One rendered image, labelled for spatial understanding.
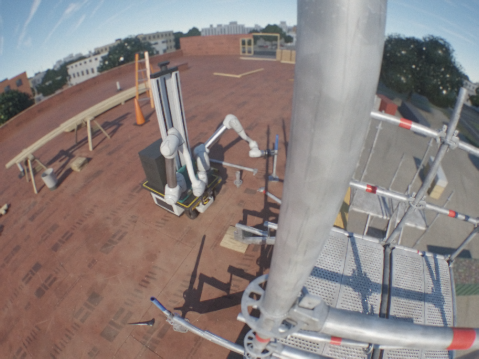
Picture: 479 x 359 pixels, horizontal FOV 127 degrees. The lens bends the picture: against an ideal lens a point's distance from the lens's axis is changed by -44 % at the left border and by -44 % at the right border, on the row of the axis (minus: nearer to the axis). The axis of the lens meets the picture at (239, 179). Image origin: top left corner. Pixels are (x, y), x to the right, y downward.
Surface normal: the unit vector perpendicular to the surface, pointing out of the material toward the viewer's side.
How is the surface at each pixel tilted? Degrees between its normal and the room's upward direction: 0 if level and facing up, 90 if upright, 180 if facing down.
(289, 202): 90
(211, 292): 0
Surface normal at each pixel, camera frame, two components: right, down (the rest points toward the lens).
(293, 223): -0.70, 0.47
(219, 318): -0.03, -0.77
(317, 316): 0.23, -0.67
